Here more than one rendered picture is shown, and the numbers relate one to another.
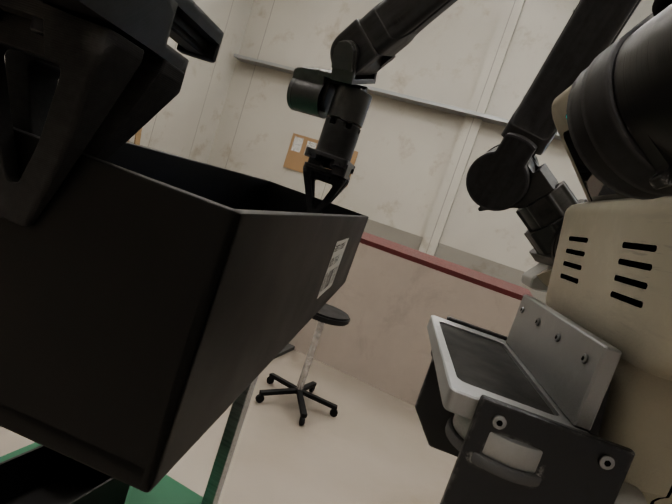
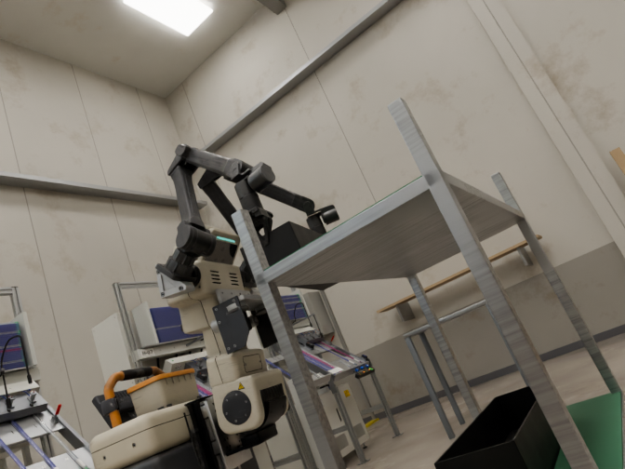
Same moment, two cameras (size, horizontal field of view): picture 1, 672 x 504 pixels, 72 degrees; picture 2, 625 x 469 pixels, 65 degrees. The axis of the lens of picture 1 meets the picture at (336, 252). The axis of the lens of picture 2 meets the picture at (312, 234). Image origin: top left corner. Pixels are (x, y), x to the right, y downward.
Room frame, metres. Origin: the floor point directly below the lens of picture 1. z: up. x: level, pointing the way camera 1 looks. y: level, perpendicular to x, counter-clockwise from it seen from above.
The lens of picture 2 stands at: (2.02, 0.40, 0.68)
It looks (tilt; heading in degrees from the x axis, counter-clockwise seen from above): 16 degrees up; 190
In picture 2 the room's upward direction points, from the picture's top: 23 degrees counter-clockwise
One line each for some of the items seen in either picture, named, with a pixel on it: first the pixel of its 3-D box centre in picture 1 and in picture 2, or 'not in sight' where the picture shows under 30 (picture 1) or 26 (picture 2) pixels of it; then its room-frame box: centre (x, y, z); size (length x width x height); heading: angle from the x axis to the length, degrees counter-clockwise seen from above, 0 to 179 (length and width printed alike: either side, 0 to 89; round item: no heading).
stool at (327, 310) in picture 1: (311, 356); not in sight; (2.45, -0.05, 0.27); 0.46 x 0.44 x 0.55; 70
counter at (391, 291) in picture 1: (340, 288); not in sight; (3.63, -0.12, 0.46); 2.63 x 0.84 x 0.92; 71
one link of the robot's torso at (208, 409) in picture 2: not in sight; (255, 416); (0.35, -0.31, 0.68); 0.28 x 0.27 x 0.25; 173
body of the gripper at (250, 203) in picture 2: (336, 145); (253, 209); (0.73, 0.05, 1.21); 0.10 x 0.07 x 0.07; 173
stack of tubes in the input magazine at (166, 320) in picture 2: not in sight; (177, 324); (-1.44, -1.44, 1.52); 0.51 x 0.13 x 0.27; 162
